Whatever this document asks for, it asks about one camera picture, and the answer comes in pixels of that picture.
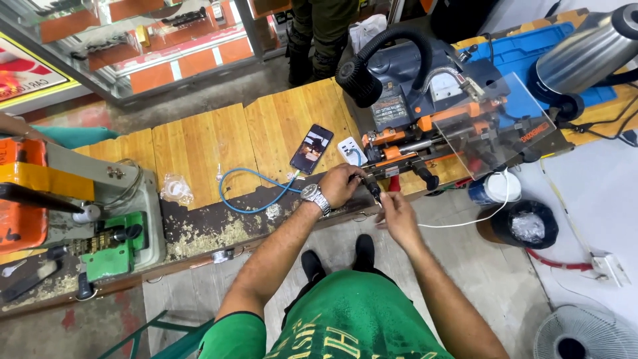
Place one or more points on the person's right hand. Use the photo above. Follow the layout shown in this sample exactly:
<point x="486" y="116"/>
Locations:
<point x="401" y="219"/>

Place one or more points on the person's left hand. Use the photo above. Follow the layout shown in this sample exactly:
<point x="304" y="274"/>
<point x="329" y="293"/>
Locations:
<point x="339" y="185"/>

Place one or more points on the person's right fingers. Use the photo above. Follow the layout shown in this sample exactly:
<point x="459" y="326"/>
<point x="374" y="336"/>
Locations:
<point x="385" y="209"/>

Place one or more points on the person's left fingers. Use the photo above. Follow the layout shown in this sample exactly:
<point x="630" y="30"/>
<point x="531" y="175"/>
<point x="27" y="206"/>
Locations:
<point x="356" y="175"/>

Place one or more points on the white charger adapter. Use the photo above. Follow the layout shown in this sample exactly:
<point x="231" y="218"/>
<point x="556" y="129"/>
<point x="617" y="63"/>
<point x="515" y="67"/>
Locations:
<point x="350" y="149"/>

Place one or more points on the silver wristwatch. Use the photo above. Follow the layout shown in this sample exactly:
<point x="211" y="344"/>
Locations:
<point x="315" y="195"/>

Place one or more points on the black shoe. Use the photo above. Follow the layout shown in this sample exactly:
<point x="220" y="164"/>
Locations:
<point x="313" y="264"/>
<point x="365" y="252"/>

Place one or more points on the black smartphone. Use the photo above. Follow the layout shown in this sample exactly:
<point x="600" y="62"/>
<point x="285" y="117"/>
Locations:
<point x="312" y="148"/>

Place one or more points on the grey orange key cutting machine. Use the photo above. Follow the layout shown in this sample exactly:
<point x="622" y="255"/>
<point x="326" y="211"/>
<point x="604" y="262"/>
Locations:
<point x="413" y="99"/>

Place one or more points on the black flexible machine lamp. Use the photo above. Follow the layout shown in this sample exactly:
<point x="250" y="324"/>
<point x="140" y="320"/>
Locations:
<point x="356" y="80"/>

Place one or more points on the blue white container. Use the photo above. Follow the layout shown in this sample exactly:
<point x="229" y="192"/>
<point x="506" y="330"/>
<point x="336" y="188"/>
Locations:
<point x="498" y="188"/>

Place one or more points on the green shirt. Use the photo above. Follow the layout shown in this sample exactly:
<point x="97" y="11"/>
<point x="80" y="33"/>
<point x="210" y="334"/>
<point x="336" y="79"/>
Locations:
<point x="344" y="324"/>

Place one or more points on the clear acrylic machine shield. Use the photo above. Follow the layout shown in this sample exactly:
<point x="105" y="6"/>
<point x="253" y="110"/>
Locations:
<point x="493" y="124"/>

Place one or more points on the black trash bin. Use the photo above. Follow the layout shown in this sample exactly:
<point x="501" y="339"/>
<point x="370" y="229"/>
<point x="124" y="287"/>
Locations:
<point x="528" y="227"/>

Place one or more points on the white plastic bag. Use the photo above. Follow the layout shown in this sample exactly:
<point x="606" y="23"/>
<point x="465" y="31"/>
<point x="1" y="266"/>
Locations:
<point x="368" y="31"/>

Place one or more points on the small metal latch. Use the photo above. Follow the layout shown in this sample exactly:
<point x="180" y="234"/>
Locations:
<point x="222" y="256"/>

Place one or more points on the small clear plastic bag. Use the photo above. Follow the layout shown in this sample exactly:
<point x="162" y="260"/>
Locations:
<point x="176" y="189"/>

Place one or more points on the blue work mat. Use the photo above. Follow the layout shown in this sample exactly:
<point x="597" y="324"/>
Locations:
<point x="513" y="55"/>

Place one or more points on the white floor fan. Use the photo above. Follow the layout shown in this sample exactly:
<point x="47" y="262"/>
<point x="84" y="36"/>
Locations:
<point x="588" y="334"/>

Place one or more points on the glass display cabinet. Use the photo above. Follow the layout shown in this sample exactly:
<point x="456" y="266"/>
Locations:
<point x="149" y="45"/>

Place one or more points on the stainless steel kettle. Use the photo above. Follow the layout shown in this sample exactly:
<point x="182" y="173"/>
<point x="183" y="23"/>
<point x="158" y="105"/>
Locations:
<point x="583" y="55"/>

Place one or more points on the teal cloth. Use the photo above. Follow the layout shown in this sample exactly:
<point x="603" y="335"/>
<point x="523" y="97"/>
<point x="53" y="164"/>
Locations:
<point x="74" y="135"/>

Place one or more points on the green orange key cutting machine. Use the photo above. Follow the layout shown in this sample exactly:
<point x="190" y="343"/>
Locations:
<point x="60" y="209"/>

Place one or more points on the yellow bordered sign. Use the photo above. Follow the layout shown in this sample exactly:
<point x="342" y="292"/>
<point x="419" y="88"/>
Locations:
<point x="25" y="75"/>

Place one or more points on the small silver key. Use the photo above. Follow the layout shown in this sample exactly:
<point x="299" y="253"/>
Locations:
<point x="12" y="269"/>

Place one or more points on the green metal stool frame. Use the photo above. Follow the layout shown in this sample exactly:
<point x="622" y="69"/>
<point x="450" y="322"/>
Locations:
<point x="164" y="334"/>

